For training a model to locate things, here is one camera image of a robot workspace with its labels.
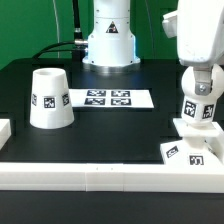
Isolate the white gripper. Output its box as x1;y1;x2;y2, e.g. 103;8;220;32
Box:
162;0;224;96

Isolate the white lamp bulb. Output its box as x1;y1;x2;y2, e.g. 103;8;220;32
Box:
181;64;224;126

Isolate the white lamp base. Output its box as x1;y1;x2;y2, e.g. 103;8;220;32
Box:
160;118;223;167

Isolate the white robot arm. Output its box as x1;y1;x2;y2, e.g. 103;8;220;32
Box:
83;0;224;96

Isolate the white lamp shade cone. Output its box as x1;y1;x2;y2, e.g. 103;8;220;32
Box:
30;68;74;129

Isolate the white marker tag sheet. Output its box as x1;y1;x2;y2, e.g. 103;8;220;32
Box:
69;89;154;109

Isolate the white left border bar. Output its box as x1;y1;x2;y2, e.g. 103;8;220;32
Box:
0;119;11;150

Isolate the white front border bar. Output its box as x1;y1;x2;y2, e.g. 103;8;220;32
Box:
0;163;224;193

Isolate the black cable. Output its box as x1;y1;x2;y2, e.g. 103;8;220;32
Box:
31;0;90;61

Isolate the grey thin cable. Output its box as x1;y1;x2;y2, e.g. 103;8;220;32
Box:
51;0;62;60

